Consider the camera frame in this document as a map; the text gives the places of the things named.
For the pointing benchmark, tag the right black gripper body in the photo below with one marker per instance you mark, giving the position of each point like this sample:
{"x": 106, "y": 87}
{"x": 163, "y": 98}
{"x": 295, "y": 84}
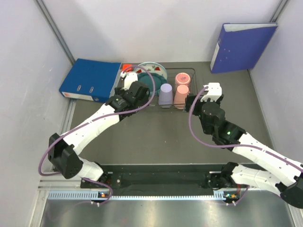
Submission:
{"x": 198, "y": 109}

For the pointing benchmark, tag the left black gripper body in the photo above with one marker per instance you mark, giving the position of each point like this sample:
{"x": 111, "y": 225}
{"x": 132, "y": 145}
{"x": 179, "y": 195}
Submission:
{"x": 120, "y": 91}

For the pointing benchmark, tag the lilac plastic cup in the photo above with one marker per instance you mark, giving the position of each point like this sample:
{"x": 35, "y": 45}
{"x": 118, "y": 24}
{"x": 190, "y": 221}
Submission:
{"x": 165, "y": 96}

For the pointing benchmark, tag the pink plastic cup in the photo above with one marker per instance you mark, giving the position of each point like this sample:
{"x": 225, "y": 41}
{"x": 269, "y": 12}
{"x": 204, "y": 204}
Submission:
{"x": 180, "y": 96}

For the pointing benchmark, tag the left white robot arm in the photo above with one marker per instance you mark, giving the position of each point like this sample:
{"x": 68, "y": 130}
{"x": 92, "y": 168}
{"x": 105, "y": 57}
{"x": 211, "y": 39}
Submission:
{"x": 65, "y": 149}

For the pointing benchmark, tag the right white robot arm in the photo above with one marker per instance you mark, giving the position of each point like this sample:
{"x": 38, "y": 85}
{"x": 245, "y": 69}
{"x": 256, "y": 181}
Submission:
{"x": 279, "y": 175}

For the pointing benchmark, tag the teal scalloped plate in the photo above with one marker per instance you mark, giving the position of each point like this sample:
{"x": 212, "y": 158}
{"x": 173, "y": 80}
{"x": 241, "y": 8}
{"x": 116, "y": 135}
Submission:
{"x": 158, "y": 81}

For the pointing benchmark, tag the small red cube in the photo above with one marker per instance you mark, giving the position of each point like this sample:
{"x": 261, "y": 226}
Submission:
{"x": 127, "y": 67}

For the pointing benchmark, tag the white plate with red fruit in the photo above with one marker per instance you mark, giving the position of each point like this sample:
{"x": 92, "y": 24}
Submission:
{"x": 158, "y": 71}

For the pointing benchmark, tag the pink patterned mug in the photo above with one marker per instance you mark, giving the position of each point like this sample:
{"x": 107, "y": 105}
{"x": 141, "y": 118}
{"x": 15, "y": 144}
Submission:
{"x": 182, "y": 79}

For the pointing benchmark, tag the blue binder lying flat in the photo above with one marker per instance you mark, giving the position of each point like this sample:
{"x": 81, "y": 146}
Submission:
{"x": 91, "y": 80}

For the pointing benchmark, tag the purple binder standing upright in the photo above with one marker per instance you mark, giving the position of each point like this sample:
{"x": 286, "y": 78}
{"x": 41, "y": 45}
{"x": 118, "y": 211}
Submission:
{"x": 240, "y": 45}

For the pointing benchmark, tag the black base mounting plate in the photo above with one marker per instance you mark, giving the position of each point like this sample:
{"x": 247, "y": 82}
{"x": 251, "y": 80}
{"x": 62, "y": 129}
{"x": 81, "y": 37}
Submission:
{"x": 120, "y": 180}

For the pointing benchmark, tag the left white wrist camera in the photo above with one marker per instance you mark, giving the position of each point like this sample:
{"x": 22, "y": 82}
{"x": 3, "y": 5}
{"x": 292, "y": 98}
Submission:
{"x": 128, "y": 78}

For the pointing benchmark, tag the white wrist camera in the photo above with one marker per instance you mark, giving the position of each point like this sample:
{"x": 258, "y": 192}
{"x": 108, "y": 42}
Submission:
{"x": 128, "y": 78}
{"x": 213, "y": 92}

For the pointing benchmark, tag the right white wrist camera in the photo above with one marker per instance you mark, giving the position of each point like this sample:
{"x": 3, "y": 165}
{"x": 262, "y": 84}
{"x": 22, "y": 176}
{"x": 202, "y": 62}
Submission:
{"x": 213, "y": 92}

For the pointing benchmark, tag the black wire dish rack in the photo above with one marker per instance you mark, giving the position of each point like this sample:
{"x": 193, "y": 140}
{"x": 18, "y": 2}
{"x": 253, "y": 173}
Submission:
{"x": 172, "y": 72}

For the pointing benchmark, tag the white slotted cable duct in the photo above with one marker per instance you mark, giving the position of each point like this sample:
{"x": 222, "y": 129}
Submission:
{"x": 99, "y": 196}

